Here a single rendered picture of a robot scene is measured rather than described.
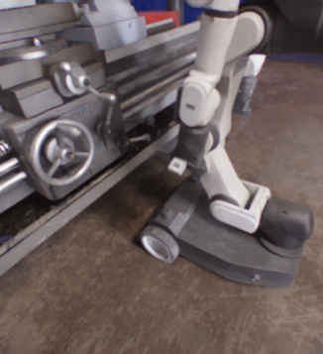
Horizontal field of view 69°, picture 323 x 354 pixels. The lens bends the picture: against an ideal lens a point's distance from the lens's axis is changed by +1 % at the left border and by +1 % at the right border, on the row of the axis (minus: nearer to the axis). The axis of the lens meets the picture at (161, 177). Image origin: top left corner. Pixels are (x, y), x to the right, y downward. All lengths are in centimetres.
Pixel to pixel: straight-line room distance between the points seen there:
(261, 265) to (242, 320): 23
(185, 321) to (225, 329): 15
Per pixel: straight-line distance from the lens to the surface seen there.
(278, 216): 101
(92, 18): 121
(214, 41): 56
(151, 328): 111
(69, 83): 73
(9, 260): 91
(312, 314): 123
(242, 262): 105
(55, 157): 76
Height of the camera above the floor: 105
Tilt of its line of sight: 39 degrees down
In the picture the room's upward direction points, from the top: 6 degrees counter-clockwise
